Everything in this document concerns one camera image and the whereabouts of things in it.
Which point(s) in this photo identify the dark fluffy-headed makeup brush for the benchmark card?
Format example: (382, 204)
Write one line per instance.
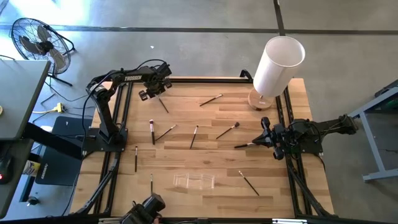
(237, 124)

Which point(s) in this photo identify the white shade table lamp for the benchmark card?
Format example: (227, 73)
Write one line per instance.
(276, 68)

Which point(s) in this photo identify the grey metal table frame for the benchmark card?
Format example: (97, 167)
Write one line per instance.
(371, 140)

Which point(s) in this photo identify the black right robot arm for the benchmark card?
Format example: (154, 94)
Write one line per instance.
(329, 126)

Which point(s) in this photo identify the yellow printed box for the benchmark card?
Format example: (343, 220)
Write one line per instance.
(31, 168)

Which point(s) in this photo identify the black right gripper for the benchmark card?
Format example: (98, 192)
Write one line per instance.
(276, 137)

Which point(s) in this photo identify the black computer case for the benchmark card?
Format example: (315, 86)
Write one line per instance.
(59, 168)

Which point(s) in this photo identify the thick pale-bristled makeup brush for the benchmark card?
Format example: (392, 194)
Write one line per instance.
(152, 133)

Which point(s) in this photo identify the black desk support bar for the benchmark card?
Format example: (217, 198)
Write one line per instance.
(53, 140)

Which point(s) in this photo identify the black computer mouse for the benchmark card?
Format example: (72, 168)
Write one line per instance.
(4, 169)

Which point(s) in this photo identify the black aluminium table frame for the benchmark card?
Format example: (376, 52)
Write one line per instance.
(211, 80)

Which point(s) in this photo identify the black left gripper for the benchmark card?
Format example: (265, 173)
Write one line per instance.
(158, 77)

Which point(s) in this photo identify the black floor fan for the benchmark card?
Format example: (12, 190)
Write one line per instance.
(43, 46)

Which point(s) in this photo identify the black caster wheel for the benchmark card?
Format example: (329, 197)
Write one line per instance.
(32, 201)

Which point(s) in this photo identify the black bulky device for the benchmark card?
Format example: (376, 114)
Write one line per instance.
(149, 205)

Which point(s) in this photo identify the yellow power plug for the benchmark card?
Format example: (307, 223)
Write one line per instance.
(59, 108)

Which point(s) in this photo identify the grey desk top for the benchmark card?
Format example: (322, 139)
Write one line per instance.
(18, 93)

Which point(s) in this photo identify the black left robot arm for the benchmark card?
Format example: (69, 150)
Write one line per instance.
(105, 124)

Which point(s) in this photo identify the thin black makeup brush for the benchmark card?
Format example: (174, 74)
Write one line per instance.
(163, 105)
(166, 132)
(211, 100)
(136, 161)
(194, 137)
(248, 183)
(244, 145)
(151, 186)

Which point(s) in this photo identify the dark desk top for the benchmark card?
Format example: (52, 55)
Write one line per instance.
(15, 146)

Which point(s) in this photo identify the clear acrylic brush organizer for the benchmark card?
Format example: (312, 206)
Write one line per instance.
(194, 182)

